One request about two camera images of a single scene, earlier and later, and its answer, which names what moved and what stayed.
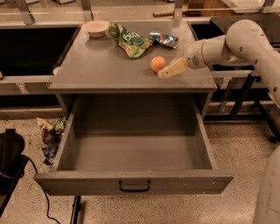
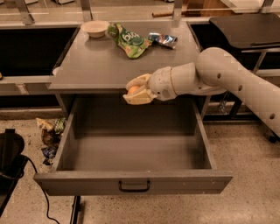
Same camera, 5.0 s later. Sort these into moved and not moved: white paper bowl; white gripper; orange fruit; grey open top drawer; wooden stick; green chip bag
Moved: orange fruit; white gripper
Not moved: green chip bag; grey open top drawer; wooden stick; white paper bowl
